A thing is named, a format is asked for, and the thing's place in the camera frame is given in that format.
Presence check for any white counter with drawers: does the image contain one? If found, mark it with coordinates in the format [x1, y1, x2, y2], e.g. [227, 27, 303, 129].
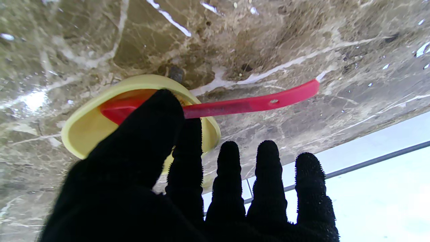
[203, 111, 430, 242]

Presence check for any yellow plastic bowl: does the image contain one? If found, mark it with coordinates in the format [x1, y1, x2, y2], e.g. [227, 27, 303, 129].
[61, 74, 221, 189]

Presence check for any red plastic spoon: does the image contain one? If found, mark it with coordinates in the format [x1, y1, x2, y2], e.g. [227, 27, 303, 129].
[100, 79, 320, 125]

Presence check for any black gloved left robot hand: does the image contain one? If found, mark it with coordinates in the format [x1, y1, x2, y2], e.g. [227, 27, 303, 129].
[39, 89, 340, 242]

